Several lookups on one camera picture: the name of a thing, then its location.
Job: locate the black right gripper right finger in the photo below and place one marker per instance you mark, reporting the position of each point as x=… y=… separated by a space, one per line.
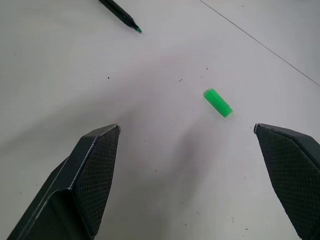
x=295 y=170

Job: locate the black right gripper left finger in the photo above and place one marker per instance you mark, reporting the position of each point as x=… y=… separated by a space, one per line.
x=82 y=180

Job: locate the black green-tipped marker pen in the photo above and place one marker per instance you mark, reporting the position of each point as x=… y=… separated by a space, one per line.
x=119 y=14

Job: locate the green marker cap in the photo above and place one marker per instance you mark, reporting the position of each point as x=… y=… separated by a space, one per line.
x=218 y=103

